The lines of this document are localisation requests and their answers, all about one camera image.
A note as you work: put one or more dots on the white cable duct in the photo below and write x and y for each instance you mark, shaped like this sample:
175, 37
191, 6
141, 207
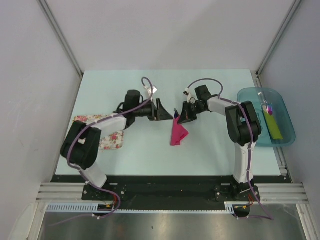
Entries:
72, 207

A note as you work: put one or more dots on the iridescent fork in bin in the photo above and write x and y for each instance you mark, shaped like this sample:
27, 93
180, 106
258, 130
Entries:
269, 108

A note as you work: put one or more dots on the pink paper napkin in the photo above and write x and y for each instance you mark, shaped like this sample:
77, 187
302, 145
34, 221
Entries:
178, 133

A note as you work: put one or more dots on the silver utensil in bin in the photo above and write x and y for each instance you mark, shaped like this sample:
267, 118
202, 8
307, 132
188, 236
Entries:
263, 102

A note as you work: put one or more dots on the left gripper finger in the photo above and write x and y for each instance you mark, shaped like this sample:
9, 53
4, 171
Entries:
161, 110
158, 117

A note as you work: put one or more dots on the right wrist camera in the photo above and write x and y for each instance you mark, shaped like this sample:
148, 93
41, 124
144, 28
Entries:
188, 95

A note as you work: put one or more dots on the aluminium frame rail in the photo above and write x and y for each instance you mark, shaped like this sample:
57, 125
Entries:
282, 193

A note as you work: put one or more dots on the floral tray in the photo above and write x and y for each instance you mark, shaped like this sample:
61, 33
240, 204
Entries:
108, 142

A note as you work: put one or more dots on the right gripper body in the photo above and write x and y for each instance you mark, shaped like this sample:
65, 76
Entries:
193, 109

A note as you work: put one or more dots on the teal plastic bin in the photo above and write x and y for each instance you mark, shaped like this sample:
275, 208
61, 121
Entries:
280, 114

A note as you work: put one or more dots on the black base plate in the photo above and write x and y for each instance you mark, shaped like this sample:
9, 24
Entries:
176, 193

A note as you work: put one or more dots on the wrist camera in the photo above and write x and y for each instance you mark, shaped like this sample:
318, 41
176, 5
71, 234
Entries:
151, 90
188, 95

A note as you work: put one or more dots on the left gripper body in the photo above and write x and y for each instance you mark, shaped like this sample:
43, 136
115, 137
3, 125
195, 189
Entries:
152, 108

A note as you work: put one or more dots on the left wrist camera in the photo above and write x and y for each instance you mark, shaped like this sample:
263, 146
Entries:
151, 90

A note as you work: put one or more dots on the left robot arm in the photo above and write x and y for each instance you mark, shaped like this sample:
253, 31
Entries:
81, 145

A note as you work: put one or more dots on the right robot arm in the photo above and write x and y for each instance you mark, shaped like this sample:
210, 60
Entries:
243, 129

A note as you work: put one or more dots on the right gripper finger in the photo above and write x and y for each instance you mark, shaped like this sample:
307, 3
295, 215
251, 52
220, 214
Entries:
185, 119
185, 109

